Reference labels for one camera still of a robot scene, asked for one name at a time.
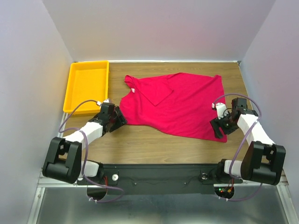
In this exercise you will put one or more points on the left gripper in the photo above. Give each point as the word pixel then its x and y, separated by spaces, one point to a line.
pixel 121 120

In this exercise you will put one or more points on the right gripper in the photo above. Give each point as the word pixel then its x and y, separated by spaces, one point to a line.
pixel 227 131

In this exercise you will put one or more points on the red t shirt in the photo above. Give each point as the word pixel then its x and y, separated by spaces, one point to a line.
pixel 177 104

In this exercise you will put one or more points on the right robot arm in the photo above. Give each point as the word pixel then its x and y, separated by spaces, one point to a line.
pixel 264 159

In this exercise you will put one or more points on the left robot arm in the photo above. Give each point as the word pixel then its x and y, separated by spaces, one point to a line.
pixel 63 160

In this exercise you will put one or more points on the silver knob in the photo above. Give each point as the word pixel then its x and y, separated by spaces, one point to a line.
pixel 204 176

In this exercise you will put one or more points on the yellow plastic tray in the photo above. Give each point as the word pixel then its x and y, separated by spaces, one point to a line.
pixel 87 80

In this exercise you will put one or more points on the white knob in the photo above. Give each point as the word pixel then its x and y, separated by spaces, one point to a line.
pixel 115 177

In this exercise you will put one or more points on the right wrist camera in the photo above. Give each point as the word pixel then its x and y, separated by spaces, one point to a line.
pixel 220 109

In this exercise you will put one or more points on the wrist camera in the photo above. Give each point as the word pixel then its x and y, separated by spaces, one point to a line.
pixel 99 103
pixel 220 109

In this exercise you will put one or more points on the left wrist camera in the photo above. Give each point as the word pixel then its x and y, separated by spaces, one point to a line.
pixel 99 103

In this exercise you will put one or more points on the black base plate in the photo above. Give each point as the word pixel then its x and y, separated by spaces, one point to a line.
pixel 150 179

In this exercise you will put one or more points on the left aluminium side rail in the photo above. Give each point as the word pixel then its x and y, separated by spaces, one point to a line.
pixel 60 130

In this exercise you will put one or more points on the aluminium frame rail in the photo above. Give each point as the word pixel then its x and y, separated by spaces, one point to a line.
pixel 283 179

